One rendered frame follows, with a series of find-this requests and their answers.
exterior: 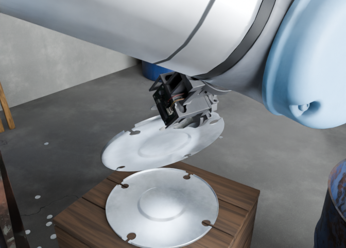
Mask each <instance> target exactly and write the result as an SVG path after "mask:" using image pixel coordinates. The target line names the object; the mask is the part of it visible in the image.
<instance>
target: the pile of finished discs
mask: <svg viewBox="0 0 346 248"><path fill-rule="evenodd" d="M185 175H188V173H186V171H184V170H179V169H173V168H155V169H149V170H143V171H140V172H137V173H135V174H132V175H130V176H128V177H127V178H125V179H123V182H122V183H121V184H128V185H129V187H128V188H126V189H123V188H121V185H118V186H117V185H116V186H115V187H114V189H113V190H112V191H111V193H110V194H109V196H108V199H107V202H106V217H107V220H108V223H109V225H110V227H111V228H112V229H113V231H114V232H115V233H116V234H117V235H118V236H119V237H121V238H122V239H123V240H125V241H126V240H127V235H128V234H129V233H135V234H136V238H135V239H133V240H129V241H128V243H131V244H133V245H135V246H138V247H142V248H179V247H183V246H186V245H189V244H191V243H193V242H195V241H197V240H199V239H200V238H201V237H203V236H204V235H205V234H206V233H207V232H208V231H209V230H210V229H211V228H212V227H211V226H203V225H202V224H201V222H202V221H203V220H208V221H210V224H212V225H214V223H215V221H216V219H217V216H218V209H219V204H218V198H217V196H216V193H215V192H214V190H213V189H212V187H211V186H210V185H209V184H208V183H207V182H206V181H205V180H203V179H202V178H200V177H199V176H197V175H195V174H193V175H190V177H191V178H190V179H184V178H183V176H185Z"/></svg>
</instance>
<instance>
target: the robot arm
mask: <svg viewBox="0 0 346 248"><path fill-rule="evenodd" d="M0 13H3V14H6V15H9V16H12V17H15V18H18V19H21V20H24V21H26V22H29V23H33V24H36V25H39V26H42V27H45V28H48V29H51V30H54V31H57V32H60V33H62V34H65V35H68V36H71V37H74V38H77V39H80V40H83V41H86V42H90V43H93V44H96V45H99V46H102V47H105V48H108V49H111V50H113V51H116V52H119V53H122V54H125V55H128V56H131V57H134V58H137V59H140V60H143V61H147V62H150V63H153V64H156V65H159V66H161V67H164V68H167V69H170V70H173V71H174V72H169V73H164V74H160V75H159V77H158V78H157V79H156V81H155V82H154V83H153V85H152V86H151V87H150V89H149V91H154V90H156V92H155V93H154V94H153V98H154V101H155V104H154V105H152V106H151V108H150V109H151V110H158V111H159V113H160V116H161V118H162V120H163V122H164V124H165V126H163V127H161V128H160V129H159V130H160V131H163V130H167V129H171V128H174V129H184V128H188V127H192V128H197V127H200V126H203V125H205V124H206V123H207V122H208V120H209V119H211V118H212V115H211V113H212V112H213V111H215V110H217V103H218V102H219V101H218V99H217V97H216V96H217V95H226V94H228V93H230V92H231V91H235V92H238V93H240V94H243V95H245V96H248V97H250V98H252V99H254V100H256V101H258V102H260V103H262V104H264V106H265V107H266V109H267V110H269V111H270V112H271V113H272V114H274V115H284V116H286V117H288V118H290V119H292V120H294V121H296V122H298V123H300V124H302V125H304V126H307V127H310V128H316V129H325V128H333V127H336V126H339V125H342V124H344V123H346V0H0ZM159 80H161V81H162V84H161V85H157V86H156V84H157V83H158V82H159Z"/></svg>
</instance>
